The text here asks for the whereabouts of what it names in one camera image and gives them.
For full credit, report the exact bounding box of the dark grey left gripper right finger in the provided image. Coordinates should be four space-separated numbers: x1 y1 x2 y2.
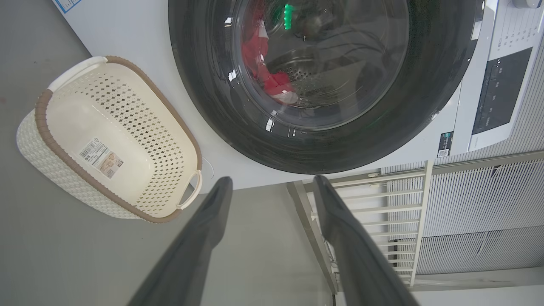
312 175 419 306

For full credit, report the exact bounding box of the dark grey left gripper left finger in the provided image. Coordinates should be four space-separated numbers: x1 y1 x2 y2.
127 176 233 306

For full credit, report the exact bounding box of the glass washer door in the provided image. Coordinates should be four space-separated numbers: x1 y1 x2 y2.
168 0 485 175

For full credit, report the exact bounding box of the red and white basketball jersey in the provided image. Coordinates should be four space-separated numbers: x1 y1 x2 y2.
241 13 298 105

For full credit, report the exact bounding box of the cream plastic laundry basket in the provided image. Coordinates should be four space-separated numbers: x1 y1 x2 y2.
16 56 203 224

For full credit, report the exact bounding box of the white front-load washing machine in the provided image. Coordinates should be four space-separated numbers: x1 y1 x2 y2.
53 0 544 190

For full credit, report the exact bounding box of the white metal railing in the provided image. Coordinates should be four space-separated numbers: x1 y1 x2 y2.
287 161 434 294

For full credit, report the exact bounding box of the black QR code sticker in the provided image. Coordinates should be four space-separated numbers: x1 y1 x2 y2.
437 132 454 159

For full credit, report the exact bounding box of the blue energy label sticker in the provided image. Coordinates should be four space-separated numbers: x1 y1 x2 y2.
53 0 81 13

